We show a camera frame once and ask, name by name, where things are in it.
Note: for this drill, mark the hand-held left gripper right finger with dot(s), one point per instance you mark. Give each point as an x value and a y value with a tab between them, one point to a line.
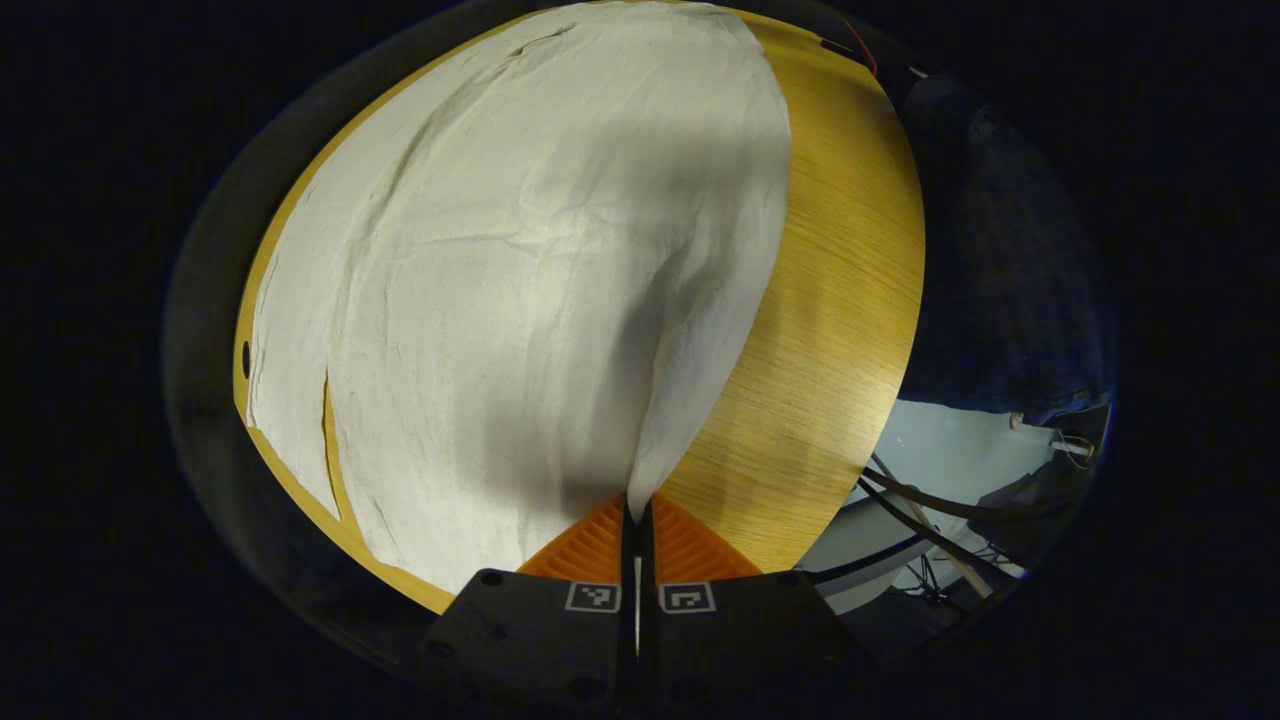
740	630

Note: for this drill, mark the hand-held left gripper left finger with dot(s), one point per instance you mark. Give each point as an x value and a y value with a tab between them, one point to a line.
540	630

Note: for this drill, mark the white jeans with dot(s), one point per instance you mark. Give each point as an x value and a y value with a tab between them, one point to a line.
520	280

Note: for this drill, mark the thin wooden rod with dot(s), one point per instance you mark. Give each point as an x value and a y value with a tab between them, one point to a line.
935	535

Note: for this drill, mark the dark blue cloth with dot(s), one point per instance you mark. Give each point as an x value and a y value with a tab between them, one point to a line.
1000	260

